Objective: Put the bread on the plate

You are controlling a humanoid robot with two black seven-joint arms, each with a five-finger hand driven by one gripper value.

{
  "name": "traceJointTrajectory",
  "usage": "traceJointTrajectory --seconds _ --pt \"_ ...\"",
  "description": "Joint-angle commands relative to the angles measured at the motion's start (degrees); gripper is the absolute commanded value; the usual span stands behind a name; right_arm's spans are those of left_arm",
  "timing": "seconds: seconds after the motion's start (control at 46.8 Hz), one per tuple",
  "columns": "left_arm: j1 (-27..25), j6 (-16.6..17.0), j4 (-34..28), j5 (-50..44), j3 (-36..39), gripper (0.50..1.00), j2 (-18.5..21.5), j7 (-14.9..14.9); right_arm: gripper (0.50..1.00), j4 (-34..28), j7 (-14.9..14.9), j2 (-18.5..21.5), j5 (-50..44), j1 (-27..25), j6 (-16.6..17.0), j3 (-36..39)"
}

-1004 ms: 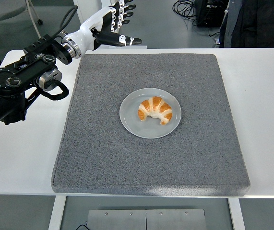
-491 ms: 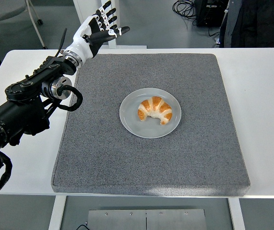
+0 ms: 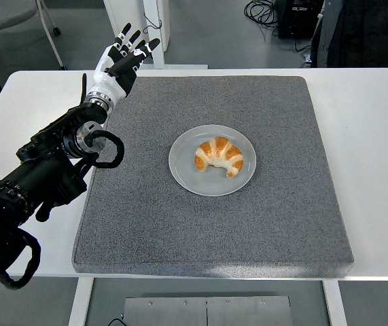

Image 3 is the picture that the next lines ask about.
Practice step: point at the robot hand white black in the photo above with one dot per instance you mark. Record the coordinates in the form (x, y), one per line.
(112, 81)

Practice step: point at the grey metal plate with screws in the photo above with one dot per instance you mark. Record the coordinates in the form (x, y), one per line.
(207, 310)

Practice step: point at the white desk pillar with base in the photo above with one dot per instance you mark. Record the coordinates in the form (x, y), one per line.
(158, 57)

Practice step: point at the golden croissant bread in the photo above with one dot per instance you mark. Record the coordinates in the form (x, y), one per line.
(219, 149)

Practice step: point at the grey round plate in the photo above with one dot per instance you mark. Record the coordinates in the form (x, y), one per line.
(187, 180)

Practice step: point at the grey office chair on wheels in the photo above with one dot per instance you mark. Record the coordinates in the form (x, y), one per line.
(0, 13)

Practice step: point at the black equipment box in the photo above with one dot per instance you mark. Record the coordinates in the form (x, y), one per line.
(294, 17)

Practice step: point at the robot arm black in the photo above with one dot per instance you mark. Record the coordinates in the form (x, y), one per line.
(37, 173)

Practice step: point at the white table leg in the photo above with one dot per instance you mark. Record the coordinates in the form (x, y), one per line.
(79, 302)
(335, 302)

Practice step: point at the white cabinet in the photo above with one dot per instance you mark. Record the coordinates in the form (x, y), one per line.
(115, 13)

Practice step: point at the grey felt mat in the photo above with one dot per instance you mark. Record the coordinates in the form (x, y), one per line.
(214, 231)

